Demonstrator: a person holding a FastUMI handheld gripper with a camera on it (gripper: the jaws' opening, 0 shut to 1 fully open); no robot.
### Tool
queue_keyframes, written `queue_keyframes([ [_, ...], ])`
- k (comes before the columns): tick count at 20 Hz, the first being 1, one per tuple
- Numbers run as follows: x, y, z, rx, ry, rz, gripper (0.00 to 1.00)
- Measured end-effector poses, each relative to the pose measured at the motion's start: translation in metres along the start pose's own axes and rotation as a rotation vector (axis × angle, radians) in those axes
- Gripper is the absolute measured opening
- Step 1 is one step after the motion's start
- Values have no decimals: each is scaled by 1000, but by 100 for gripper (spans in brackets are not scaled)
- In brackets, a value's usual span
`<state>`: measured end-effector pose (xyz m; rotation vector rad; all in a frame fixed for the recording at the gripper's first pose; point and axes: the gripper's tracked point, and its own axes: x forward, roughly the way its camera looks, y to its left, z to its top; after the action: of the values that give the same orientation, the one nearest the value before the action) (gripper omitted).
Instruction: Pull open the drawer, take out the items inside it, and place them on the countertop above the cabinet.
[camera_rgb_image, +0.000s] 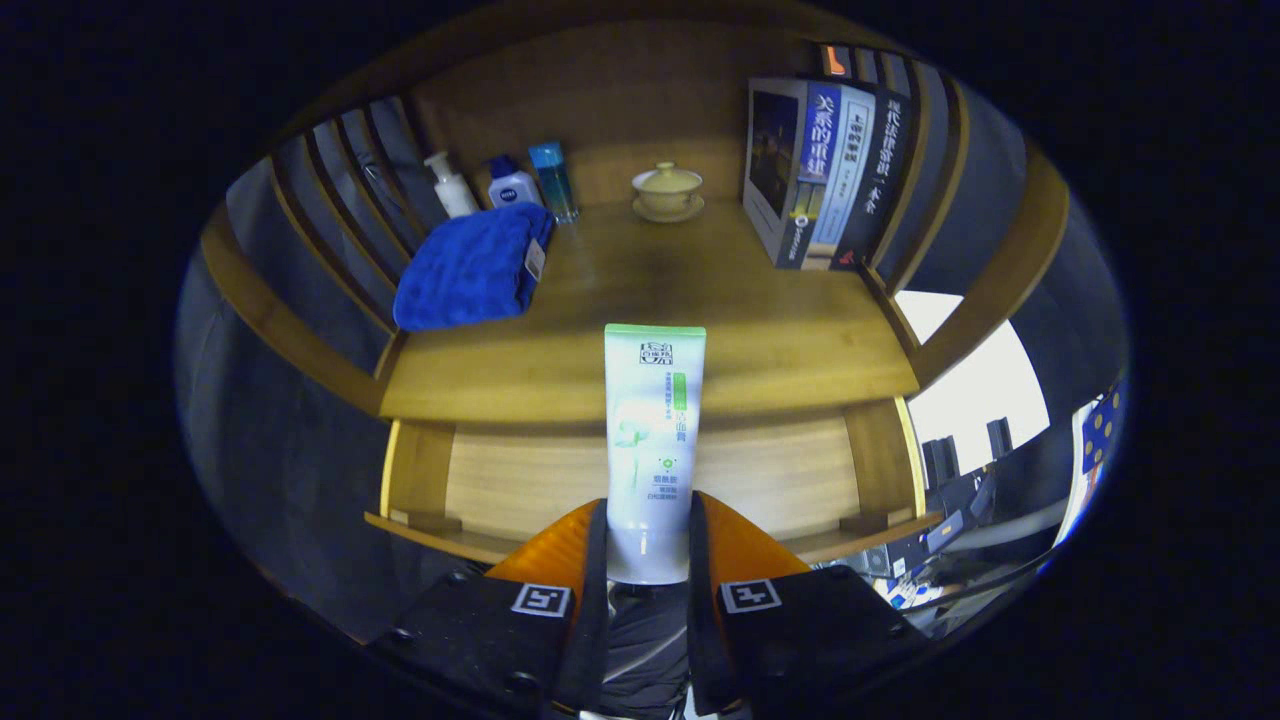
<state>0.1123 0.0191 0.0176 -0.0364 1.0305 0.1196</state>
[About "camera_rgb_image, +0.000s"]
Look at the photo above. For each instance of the brown wooden drawer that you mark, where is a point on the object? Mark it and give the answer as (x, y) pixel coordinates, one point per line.
(520, 480)

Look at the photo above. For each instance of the white bottle with blue cap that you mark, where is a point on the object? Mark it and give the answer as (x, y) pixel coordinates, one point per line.
(513, 188)

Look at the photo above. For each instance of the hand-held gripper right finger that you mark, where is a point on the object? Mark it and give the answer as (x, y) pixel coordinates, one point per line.
(700, 620)

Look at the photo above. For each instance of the teal blue bottle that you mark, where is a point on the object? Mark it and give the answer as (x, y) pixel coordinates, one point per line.
(555, 185)

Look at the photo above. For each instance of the blue folded towel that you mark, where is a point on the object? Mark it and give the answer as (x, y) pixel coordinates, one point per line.
(465, 265)

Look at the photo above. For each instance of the black backdrop cloth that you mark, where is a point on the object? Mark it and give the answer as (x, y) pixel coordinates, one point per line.
(280, 450)

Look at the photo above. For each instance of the wooden countertop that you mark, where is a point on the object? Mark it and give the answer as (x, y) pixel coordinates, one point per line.
(750, 330)

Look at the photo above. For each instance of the person's dark trousers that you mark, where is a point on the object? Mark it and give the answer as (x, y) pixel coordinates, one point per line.
(650, 650)

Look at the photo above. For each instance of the white tube with green end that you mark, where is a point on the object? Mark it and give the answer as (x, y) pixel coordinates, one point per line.
(655, 430)

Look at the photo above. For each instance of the white box unit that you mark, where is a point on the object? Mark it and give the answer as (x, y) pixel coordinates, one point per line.
(980, 390)

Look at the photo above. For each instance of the brown wooden cabinet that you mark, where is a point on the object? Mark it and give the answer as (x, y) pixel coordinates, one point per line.
(620, 100)

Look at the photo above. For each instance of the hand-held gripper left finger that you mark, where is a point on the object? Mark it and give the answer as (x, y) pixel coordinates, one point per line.
(597, 620)

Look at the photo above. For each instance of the white pump bottle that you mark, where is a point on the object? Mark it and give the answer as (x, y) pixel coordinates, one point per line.
(455, 195)

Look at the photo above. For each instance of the blue dotted gift bag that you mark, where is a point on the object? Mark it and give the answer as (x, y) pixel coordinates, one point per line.
(1105, 425)

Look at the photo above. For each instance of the book with blue spine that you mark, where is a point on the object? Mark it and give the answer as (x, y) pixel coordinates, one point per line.
(775, 160)

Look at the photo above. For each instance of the book with pale spine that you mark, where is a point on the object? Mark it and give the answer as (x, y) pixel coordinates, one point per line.
(845, 170)

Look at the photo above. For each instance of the book with black spine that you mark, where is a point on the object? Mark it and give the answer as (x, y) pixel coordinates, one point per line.
(880, 170)

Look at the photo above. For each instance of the white round side table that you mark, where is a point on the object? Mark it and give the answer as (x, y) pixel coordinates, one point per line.
(1072, 490)

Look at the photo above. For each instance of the beige lidded teacup with saucer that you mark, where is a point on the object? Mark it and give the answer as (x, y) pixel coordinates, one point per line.
(667, 190)

